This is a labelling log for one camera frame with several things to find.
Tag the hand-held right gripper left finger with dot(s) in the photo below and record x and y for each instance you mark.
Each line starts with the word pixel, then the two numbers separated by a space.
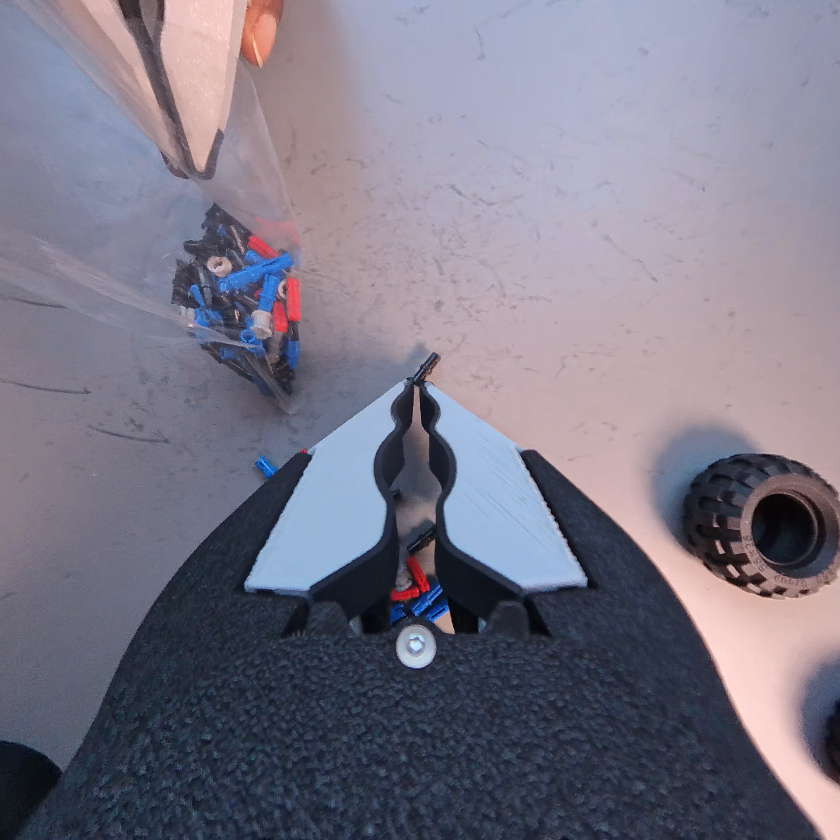
pixel 328 512

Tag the long black toy pin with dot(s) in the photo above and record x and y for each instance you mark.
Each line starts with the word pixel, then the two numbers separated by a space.
pixel 424 368

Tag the small cluster of toy pins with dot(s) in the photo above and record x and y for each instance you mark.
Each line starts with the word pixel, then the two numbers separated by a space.
pixel 243 302

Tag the black toy tyre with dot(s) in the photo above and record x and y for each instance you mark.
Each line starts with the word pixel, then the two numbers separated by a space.
pixel 715 525
pixel 834 735

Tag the person's left hand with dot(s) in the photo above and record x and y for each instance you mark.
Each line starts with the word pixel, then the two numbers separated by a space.
pixel 263 29

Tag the clear plastic bag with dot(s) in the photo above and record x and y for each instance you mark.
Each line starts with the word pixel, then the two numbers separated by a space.
pixel 79 263

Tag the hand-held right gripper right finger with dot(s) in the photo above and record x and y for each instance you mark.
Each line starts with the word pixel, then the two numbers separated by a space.
pixel 505 512

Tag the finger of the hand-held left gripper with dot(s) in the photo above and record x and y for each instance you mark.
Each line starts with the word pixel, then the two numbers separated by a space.
pixel 112 20
pixel 204 53

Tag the grey desk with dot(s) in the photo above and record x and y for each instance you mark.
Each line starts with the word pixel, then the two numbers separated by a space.
pixel 551 197

